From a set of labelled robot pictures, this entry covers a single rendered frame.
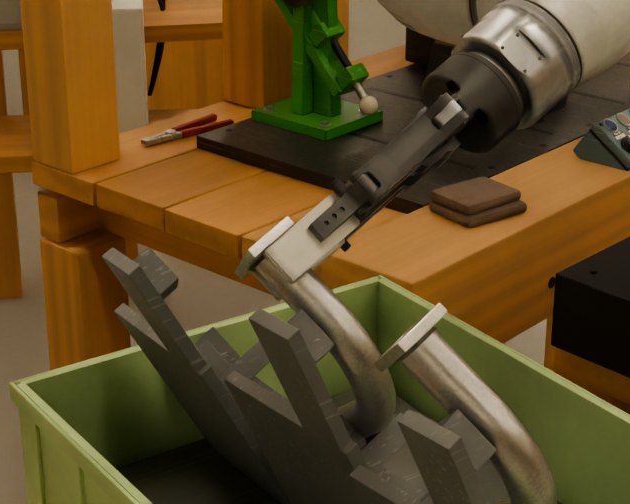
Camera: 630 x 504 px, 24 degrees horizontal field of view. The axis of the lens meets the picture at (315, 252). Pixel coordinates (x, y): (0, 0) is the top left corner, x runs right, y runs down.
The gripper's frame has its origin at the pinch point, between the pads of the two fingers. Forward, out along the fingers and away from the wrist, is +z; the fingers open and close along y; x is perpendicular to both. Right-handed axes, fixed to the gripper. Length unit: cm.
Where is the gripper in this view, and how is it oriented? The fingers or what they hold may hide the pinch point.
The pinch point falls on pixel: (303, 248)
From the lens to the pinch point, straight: 105.2
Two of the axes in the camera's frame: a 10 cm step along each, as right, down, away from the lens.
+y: 2.2, -3.0, -9.3
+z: -7.0, 6.1, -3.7
